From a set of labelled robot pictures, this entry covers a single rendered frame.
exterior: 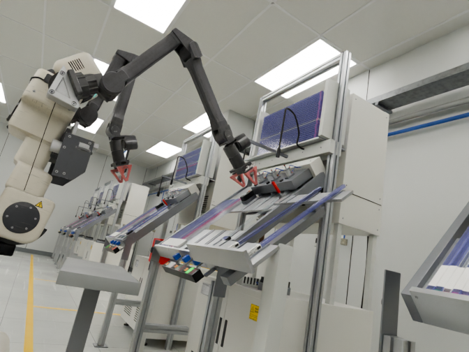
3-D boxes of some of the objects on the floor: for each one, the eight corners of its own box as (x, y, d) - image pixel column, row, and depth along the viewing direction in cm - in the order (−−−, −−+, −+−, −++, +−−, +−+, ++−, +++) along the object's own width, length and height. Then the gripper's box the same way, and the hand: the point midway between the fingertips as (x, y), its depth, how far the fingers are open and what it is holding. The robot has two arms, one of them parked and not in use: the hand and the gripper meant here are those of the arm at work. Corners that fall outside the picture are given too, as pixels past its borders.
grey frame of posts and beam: (174, 492, 103) (272, -2, 151) (119, 387, 169) (199, 66, 217) (304, 471, 129) (352, 54, 177) (212, 387, 195) (265, 100, 243)
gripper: (220, 161, 150) (236, 191, 153) (236, 156, 138) (253, 188, 141) (231, 154, 154) (246, 183, 156) (248, 149, 142) (264, 179, 144)
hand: (249, 184), depth 148 cm, fingers open, 9 cm apart
